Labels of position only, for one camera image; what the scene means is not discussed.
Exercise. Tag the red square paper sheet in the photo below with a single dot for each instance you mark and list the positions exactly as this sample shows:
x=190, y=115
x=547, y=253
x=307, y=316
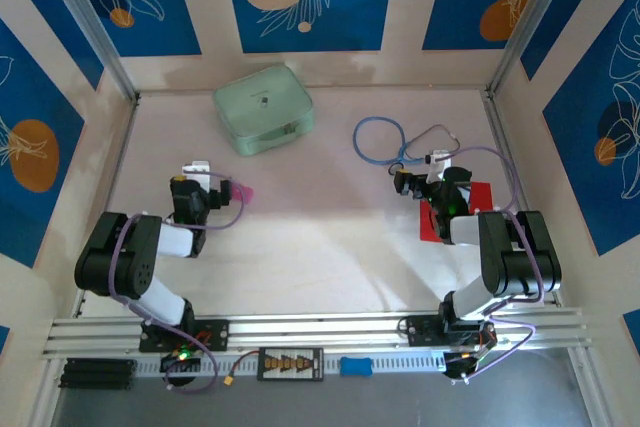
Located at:
x=481, y=194

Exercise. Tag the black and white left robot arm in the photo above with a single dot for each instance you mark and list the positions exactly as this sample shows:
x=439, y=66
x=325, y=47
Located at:
x=125, y=257

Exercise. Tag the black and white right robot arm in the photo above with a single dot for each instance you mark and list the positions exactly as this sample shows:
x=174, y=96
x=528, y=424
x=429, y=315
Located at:
x=520, y=257

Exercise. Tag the pink pill box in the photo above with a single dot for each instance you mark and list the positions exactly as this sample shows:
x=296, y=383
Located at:
x=245, y=195

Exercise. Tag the blue stethoscope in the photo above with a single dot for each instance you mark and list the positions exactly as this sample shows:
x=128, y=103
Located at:
x=356, y=137

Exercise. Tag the mint green zip case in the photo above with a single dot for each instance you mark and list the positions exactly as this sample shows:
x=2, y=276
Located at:
x=260, y=107

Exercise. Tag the small circuit board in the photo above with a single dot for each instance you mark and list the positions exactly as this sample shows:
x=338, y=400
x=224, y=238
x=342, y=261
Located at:
x=465, y=364
x=180, y=362

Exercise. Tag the black power distribution board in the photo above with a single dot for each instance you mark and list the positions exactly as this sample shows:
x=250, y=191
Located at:
x=290, y=364

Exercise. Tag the blue foam block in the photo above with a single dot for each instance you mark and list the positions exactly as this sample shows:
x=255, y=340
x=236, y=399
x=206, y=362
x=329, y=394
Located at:
x=356, y=366

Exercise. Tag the black ribbed block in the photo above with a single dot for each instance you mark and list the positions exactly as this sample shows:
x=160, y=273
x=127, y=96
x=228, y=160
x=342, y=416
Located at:
x=97, y=374

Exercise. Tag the grey metal plate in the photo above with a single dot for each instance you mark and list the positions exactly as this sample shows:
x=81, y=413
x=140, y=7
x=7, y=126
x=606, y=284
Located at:
x=350, y=402

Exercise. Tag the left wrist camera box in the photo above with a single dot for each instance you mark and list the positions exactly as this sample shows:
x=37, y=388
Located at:
x=197, y=166

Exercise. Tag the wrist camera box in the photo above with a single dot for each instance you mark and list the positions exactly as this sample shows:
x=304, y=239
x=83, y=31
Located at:
x=197, y=166
x=439, y=157

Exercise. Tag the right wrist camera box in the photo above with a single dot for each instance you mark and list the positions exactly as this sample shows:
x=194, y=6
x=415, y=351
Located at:
x=439, y=157

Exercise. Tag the aluminium side rail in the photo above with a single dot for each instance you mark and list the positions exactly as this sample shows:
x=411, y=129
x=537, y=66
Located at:
x=121, y=157
x=495, y=122

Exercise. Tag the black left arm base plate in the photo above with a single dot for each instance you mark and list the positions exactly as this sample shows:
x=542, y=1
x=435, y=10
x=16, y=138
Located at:
x=215, y=334

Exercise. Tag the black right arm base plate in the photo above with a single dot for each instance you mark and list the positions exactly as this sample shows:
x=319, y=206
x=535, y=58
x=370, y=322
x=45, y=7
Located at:
x=420, y=331

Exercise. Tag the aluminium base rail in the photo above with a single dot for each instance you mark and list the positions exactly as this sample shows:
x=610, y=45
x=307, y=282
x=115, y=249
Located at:
x=325, y=329

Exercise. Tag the aluminium frame post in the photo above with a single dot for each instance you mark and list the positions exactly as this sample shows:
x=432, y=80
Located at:
x=530, y=22
x=90, y=22

